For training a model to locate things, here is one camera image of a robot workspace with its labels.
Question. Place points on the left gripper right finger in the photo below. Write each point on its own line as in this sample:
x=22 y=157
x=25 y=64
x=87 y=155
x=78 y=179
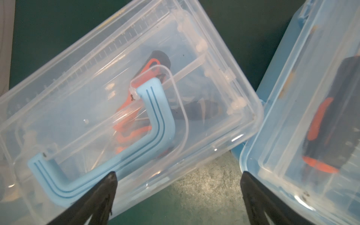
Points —
x=264 y=207

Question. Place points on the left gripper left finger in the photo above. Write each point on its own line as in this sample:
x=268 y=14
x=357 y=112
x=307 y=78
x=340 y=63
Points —
x=93 y=208

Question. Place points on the blue clear toolbox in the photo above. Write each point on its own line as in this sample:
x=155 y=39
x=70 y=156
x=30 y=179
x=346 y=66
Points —
x=57 y=135
x=319 y=36

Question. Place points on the orange black screwdriver in lid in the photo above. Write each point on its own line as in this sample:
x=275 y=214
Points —
x=334 y=132

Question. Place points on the orange handled pliers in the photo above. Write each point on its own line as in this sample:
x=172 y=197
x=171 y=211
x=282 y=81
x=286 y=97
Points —
x=125 y=140

